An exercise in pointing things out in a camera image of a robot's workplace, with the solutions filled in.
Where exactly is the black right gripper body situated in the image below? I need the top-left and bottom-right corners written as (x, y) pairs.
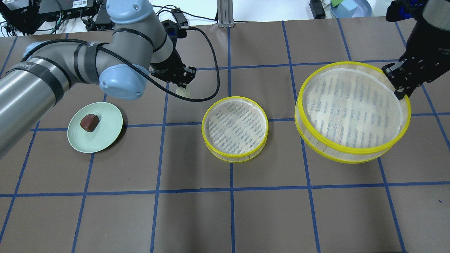
top-left (381, 0), bottom-right (450, 92)

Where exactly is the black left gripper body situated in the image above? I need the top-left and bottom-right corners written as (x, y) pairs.
top-left (150, 46), bottom-right (196, 88)

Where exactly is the yellow bamboo steamer layer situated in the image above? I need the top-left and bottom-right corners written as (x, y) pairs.
top-left (294, 61), bottom-right (411, 164)
top-left (201, 96), bottom-right (269, 163)

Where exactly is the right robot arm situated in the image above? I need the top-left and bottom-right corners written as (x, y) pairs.
top-left (381, 0), bottom-right (450, 100)

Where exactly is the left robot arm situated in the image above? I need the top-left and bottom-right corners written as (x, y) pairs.
top-left (0, 0), bottom-right (196, 157)

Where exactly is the white steamer cloth upper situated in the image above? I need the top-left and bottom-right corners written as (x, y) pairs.
top-left (302, 68), bottom-right (407, 149)

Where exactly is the white steamer cloth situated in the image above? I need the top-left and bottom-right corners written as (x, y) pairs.
top-left (302, 68), bottom-right (407, 149)
top-left (205, 99), bottom-right (266, 155)

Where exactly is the white steamer cloth lower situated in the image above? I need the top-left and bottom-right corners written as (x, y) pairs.
top-left (205, 99), bottom-right (266, 155)

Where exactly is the black power adapter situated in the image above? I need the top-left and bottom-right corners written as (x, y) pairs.
top-left (171, 8), bottom-right (189, 27)

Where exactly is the blue plate on desk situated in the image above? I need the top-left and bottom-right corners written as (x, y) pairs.
top-left (330, 0), bottom-right (373, 19)

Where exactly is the light green plate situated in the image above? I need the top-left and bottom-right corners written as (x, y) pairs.
top-left (66, 102), bottom-right (124, 153)

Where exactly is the brown bun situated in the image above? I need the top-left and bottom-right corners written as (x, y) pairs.
top-left (80, 114), bottom-right (100, 132)

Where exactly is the black electronics box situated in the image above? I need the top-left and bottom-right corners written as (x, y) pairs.
top-left (38, 0), bottom-right (102, 21)

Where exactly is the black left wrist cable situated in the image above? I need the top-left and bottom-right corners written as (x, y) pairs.
top-left (21, 26), bottom-right (220, 103)

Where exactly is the aluminium frame post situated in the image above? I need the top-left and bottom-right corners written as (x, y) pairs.
top-left (217, 0), bottom-right (235, 28)

